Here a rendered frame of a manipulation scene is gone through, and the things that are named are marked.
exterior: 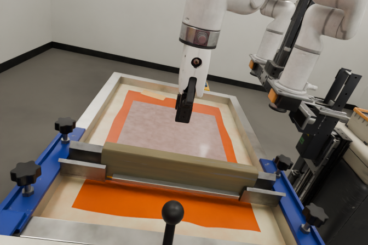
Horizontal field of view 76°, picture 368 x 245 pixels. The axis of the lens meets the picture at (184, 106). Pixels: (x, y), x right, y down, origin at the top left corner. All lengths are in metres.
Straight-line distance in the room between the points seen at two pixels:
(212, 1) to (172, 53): 3.82
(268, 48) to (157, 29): 2.99
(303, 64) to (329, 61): 4.12
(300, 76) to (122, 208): 0.74
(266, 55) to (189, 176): 0.96
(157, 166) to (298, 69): 0.64
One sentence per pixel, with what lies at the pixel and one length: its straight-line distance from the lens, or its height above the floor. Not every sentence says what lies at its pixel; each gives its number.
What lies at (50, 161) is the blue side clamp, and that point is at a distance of 0.60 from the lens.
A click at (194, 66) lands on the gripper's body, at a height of 1.27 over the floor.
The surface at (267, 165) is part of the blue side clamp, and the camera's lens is 0.74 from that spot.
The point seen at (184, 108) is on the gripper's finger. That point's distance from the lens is 0.49.
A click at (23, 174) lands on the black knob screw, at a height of 1.06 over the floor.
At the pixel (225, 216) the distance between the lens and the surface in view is 0.61.
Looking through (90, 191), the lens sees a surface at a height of 0.95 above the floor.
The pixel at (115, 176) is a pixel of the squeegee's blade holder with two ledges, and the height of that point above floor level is 1.00.
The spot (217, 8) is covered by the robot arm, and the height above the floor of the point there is 1.37.
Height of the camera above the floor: 1.39
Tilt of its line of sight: 26 degrees down
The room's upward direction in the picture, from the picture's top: 14 degrees clockwise
